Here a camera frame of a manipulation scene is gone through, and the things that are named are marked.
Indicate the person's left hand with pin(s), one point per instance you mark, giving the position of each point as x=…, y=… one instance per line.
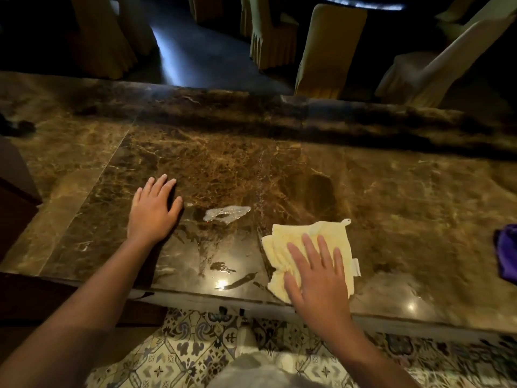
x=150, y=216

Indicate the person's right hand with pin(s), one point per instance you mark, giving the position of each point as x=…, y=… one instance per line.
x=321, y=290

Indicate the person's right little finger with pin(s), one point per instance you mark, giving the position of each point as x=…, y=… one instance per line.
x=339, y=263

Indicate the person's right thumb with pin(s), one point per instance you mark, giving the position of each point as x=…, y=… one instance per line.
x=291, y=287

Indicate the person's left thumb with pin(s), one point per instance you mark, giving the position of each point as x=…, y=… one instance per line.
x=176, y=208

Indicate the person's right middle finger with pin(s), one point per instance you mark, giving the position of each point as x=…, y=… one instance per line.
x=312, y=251

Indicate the person's left middle finger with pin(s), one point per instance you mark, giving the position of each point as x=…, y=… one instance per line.
x=158, y=185

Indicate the person's left little finger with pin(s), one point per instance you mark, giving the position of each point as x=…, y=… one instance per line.
x=136, y=196

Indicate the pale yellow cleaning cloth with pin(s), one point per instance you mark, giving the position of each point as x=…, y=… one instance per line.
x=282, y=246

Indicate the person's left forearm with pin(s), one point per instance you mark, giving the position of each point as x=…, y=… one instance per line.
x=76, y=319

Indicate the person's right forearm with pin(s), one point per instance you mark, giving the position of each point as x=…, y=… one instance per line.
x=363, y=359

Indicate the white soap foam patch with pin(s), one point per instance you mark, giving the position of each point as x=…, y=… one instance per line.
x=226, y=213

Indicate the person's light grey clothing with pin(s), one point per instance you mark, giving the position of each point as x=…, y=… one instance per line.
x=258, y=369

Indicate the dark wooden cabinet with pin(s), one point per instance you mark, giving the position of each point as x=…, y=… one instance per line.
x=16, y=197

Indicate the yellow covered chair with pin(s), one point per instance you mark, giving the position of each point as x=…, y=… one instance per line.
x=101, y=36
x=329, y=52
x=206, y=6
x=271, y=36
x=135, y=22

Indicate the purple cloth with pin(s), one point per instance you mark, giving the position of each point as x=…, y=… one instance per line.
x=507, y=252

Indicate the cream covered chair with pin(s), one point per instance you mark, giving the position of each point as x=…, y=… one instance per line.
x=458, y=8
x=436, y=64

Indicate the round dining table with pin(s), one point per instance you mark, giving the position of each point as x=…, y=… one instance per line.
x=359, y=1

